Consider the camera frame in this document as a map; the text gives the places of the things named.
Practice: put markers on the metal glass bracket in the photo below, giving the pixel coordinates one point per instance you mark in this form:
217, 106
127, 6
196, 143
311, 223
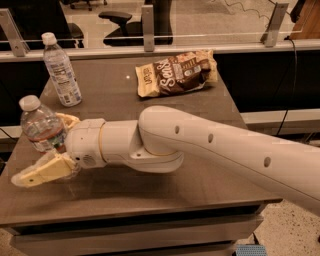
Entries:
148, 28
18, 46
270, 36

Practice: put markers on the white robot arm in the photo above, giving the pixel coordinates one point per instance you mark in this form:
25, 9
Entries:
158, 140

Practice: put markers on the clear bottle red green label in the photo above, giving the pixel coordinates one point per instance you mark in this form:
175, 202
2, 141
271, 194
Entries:
41, 125

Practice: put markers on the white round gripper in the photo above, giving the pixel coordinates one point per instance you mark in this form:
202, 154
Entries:
85, 142

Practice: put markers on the blue perforated crate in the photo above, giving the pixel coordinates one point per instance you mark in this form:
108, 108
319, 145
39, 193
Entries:
250, 250

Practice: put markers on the middle metal glass bracket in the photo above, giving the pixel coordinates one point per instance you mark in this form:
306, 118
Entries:
148, 28

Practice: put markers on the brown cream snack bag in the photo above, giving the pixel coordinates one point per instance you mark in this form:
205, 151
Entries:
177, 75

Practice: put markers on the left metal glass bracket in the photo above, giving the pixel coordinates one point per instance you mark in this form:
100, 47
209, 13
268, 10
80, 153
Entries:
18, 46

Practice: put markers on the black office chair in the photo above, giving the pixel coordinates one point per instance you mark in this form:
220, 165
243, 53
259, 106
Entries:
131, 34

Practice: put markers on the right metal glass bracket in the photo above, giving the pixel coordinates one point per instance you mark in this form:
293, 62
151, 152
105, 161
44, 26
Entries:
270, 36

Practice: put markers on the glass partition panel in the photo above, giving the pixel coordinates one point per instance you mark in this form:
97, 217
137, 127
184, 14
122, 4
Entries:
101, 23

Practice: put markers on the clear bottle blue white label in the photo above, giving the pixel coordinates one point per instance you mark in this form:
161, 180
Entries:
61, 71

